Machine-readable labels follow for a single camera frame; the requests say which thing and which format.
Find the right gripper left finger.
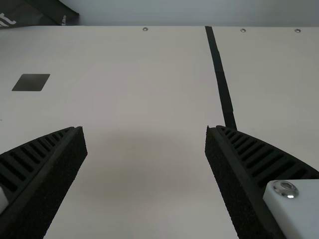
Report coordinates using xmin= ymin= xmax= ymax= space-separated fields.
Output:
xmin=0 ymin=125 xmax=88 ymax=239

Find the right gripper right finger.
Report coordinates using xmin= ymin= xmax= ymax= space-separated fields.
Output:
xmin=205 ymin=124 xmax=319 ymax=239

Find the small square scanner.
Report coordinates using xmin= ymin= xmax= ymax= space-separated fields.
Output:
xmin=11 ymin=73 xmax=51 ymax=92

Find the black strip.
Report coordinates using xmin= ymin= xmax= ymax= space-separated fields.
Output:
xmin=204 ymin=25 xmax=238 ymax=131

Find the dark grey bag with straps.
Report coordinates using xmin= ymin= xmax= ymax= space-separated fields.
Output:
xmin=0 ymin=0 xmax=81 ymax=30

